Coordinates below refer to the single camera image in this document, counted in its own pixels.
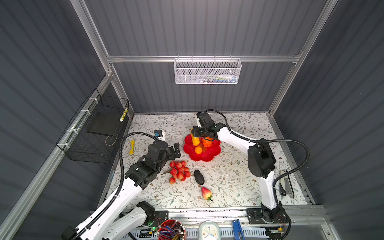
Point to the black wire side basket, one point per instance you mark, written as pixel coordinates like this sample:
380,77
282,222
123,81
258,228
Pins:
96,133

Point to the dark fake avocado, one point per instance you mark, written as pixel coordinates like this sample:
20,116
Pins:
199,178

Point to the yellow marker on table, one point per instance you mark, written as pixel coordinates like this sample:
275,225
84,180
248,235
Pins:
132,147

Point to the orange fake persimmon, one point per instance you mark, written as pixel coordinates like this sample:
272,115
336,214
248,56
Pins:
207,142

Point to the yellow marker in basket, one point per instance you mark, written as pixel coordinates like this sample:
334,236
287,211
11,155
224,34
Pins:
123,114

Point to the white wire wall basket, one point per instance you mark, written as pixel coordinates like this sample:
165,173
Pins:
207,71

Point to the red flower-shaped fruit bowl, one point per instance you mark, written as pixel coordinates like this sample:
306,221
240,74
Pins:
207,155

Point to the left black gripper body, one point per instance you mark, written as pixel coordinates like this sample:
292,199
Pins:
169,155

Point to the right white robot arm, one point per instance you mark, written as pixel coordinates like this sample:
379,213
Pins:
261,160

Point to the white alarm clock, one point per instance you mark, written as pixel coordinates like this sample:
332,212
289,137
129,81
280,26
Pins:
209,231

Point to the small fake orange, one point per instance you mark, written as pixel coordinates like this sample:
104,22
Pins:
198,150

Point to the black stapler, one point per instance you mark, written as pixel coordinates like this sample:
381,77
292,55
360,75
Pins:
286,188

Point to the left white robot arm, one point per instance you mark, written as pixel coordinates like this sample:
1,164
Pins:
105,223

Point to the yellow fake corn cob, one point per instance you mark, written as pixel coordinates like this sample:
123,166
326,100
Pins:
195,140

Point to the red pencil cup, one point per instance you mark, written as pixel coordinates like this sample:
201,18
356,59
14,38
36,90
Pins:
171,230

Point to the red fake grape bunch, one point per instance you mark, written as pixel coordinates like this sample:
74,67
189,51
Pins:
178,171

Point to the red-yellow fake strawberry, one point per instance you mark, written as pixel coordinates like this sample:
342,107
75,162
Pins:
207,194

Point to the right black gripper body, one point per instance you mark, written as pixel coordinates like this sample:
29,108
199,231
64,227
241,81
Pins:
199,131

